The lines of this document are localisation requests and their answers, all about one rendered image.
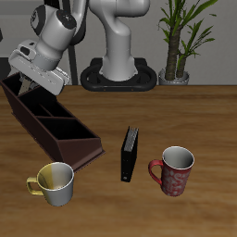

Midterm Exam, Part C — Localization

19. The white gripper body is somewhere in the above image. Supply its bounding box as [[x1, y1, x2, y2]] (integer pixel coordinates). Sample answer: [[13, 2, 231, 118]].
[[7, 50, 71, 96]]

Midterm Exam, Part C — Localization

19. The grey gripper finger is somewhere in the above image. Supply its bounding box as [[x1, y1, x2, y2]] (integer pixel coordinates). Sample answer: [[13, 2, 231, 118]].
[[29, 80, 41, 92], [19, 73, 31, 88]]

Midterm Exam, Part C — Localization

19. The dark brown desk caddy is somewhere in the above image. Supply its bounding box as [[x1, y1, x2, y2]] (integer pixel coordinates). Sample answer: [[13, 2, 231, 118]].
[[0, 71, 106, 173]]

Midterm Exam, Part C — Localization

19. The black book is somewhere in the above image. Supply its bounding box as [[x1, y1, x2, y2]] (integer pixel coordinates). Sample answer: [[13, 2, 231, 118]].
[[119, 125, 140, 183]]

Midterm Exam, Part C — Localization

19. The black pole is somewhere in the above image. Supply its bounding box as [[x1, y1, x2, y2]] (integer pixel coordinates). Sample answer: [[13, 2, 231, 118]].
[[61, 0, 79, 86]]

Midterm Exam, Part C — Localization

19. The yellow and white mug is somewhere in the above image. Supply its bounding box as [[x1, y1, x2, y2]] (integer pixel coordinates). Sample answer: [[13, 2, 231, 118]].
[[25, 161, 76, 207]]

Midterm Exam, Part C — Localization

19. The green pot plant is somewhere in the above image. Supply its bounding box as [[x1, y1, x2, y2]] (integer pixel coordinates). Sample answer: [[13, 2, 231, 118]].
[[157, 0, 218, 87]]

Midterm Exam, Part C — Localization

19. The red patterned mug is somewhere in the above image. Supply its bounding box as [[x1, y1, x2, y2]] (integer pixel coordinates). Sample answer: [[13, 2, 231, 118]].
[[147, 145, 196, 197]]

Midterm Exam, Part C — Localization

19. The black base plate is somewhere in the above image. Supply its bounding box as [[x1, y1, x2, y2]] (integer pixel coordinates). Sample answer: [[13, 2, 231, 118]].
[[80, 57, 158, 93]]

